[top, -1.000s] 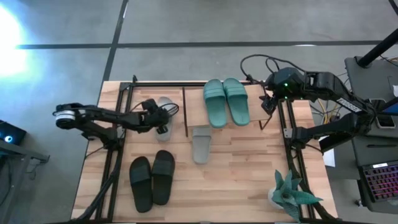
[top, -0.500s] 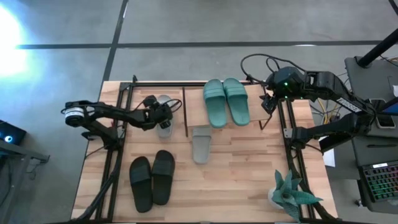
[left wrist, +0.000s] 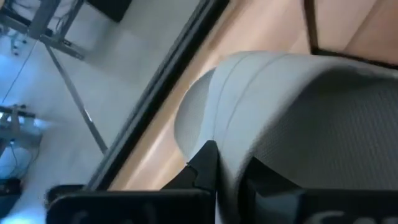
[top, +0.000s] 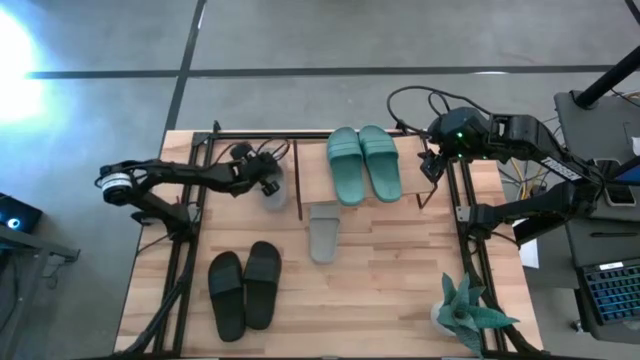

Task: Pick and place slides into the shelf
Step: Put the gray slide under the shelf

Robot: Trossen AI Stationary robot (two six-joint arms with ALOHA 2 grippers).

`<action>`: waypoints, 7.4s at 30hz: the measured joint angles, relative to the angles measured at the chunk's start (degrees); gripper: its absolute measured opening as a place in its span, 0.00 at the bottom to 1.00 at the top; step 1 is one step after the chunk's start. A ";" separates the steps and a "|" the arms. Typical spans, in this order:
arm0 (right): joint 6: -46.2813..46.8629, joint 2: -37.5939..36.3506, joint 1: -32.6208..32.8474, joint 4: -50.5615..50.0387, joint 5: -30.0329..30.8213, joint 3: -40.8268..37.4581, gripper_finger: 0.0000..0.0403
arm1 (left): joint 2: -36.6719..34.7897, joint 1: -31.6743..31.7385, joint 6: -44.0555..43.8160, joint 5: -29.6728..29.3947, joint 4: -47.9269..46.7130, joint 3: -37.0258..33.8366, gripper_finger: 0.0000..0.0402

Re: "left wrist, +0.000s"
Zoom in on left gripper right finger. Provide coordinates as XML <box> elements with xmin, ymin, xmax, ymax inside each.
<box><xmin>239</xmin><ymin>157</ymin><xmax>305</xmax><ymax>192</ymax></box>

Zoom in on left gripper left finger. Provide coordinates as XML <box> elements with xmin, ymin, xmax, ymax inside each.
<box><xmin>160</xmin><ymin>139</ymin><xmax>219</xmax><ymax>192</ymax></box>

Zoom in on grey rubber slide sandal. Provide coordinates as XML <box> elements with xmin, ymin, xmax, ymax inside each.
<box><xmin>173</xmin><ymin>50</ymin><xmax>398</xmax><ymax>224</ymax></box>

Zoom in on black box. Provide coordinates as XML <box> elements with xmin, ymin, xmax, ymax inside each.
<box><xmin>86</xmin><ymin>0</ymin><xmax>133</xmax><ymax>23</ymax></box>

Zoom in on small black floor object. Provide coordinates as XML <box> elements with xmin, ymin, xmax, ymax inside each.
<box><xmin>0</xmin><ymin>177</ymin><xmax>22</xmax><ymax>200</ymax></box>

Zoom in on grey metal stand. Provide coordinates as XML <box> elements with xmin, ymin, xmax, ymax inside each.
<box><xmin>0</xmin><ymin>104</ymin><xmax>43</xmax><ymax>149</ymax></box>

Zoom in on grey metal table legs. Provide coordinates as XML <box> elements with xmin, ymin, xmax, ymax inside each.
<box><xmin>0</xmin><ymin>0</ymin><xmax>85</xmax><ymax>60</ymax></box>

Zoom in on wooden shelf with black frame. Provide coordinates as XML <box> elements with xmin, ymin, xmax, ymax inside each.
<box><xmin>303</xmin><ymin>0</ymin><xmax>398</xmax><ymax>70</ymax></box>

